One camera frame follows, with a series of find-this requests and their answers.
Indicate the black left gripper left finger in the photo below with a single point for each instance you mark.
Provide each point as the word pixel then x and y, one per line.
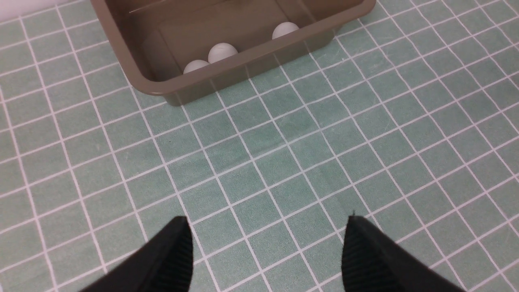
pixel 163 264

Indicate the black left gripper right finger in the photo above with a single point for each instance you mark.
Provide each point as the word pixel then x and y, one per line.
pixel 373 262

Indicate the printed white ping-pong ball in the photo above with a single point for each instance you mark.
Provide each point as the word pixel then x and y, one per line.
pixel 284 29

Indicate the green checkered table mat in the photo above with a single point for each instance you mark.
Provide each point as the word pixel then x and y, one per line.
pixel 408 117

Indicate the olive plastic bin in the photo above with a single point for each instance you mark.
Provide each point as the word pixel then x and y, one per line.
pixel 154 40

